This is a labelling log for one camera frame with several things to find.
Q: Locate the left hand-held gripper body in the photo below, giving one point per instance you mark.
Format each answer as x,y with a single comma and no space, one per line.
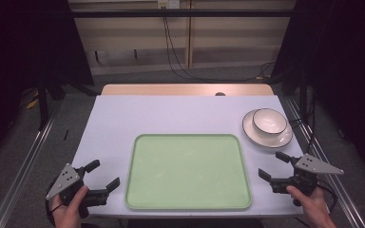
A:
66,180

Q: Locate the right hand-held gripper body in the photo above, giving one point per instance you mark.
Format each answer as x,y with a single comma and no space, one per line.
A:
313,166

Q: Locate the person's left hand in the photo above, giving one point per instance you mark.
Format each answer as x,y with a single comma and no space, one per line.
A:
66,213

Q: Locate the person's right hand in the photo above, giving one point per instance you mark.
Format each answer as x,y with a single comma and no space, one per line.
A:
312,202

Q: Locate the white plate with dark rim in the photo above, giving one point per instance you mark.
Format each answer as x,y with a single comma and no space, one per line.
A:
266,139

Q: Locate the black wristband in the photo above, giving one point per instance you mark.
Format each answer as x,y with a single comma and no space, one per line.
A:
57,208

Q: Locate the white bowl with dark rim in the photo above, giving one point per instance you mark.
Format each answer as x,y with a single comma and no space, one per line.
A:
269,122

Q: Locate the light green tray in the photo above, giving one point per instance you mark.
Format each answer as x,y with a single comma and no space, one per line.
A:
187,172

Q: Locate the white table mat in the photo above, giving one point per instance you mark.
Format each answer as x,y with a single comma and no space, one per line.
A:
171,115

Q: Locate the black curtain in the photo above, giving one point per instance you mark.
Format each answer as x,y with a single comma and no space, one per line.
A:
28,41
345,63

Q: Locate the wooden table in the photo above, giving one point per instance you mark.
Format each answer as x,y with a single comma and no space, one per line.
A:
171,89

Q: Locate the aluminium floor rail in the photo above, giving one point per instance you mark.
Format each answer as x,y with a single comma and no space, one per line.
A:
332,183
22,171

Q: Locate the wooden wall post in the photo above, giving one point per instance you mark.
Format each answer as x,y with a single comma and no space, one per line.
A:
189,34

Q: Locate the black horizontal frame bar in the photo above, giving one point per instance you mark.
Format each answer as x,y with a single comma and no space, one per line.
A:
183,13

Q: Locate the white wall socket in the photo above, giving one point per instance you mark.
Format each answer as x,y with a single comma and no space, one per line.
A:
168,3

